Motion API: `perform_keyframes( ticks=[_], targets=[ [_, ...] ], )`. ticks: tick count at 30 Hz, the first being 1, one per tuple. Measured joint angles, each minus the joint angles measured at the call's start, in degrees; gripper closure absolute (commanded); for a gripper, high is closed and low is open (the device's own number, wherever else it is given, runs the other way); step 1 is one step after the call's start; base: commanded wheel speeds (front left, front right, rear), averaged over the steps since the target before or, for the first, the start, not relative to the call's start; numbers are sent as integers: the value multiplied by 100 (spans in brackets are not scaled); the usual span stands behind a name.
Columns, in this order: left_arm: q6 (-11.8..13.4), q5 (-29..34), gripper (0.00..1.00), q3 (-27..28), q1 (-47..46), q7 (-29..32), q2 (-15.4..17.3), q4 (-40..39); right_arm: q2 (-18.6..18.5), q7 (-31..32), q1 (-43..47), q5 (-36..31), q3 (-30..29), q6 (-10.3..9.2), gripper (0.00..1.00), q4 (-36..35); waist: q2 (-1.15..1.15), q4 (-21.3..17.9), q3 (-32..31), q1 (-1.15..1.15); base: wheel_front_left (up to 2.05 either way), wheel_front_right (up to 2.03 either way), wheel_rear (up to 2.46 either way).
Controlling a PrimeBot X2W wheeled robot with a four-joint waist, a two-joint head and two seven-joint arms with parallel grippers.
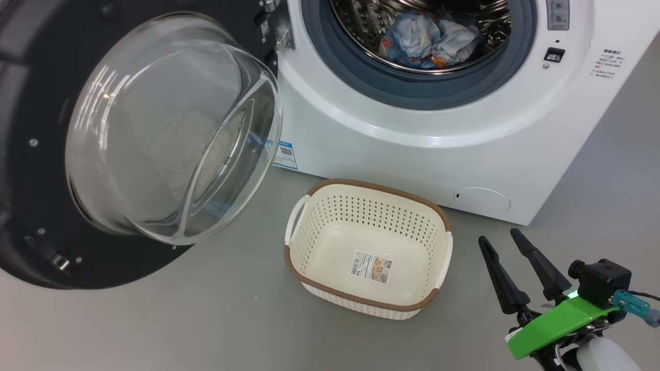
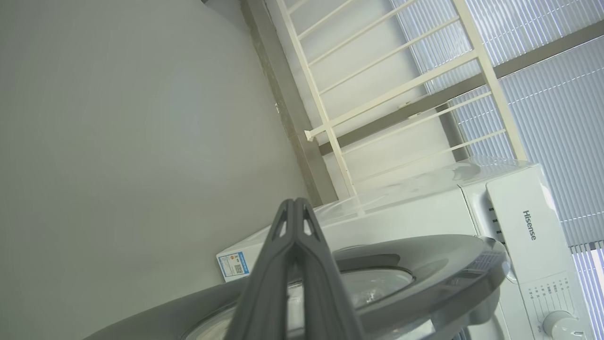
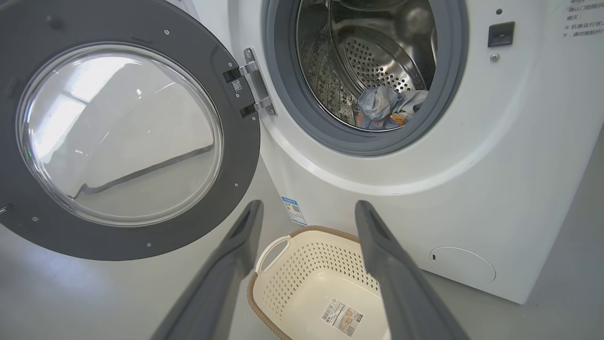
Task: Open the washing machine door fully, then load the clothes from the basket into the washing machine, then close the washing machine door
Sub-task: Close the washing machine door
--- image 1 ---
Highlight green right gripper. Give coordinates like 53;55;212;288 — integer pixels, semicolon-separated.
478;228;618;371

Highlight blue orange patterned clothes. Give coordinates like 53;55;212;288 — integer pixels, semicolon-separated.
379;11;485;70

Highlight round dark washing machine door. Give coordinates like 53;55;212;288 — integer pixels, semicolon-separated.
0;0;294;290

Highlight basket product label sticker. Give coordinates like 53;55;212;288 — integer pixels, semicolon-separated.
350;251;392;283

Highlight cream laundry basket brown rim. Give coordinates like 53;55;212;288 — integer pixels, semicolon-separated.
284;178;454;321

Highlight white front-load washing machine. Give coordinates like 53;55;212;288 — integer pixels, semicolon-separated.
258;0;660;226

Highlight round white filter cover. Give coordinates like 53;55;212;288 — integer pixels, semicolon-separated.
453;187;511;213

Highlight black printed text label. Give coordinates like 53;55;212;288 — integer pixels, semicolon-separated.
593;49;622;79

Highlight grey warning sticker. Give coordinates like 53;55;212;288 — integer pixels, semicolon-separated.
547;0;570;30

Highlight blue energy label sticker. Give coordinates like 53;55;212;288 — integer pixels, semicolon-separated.
272;140;299;170

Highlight teal-plug right camera cable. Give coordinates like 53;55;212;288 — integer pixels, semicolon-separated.
613;290;660;328

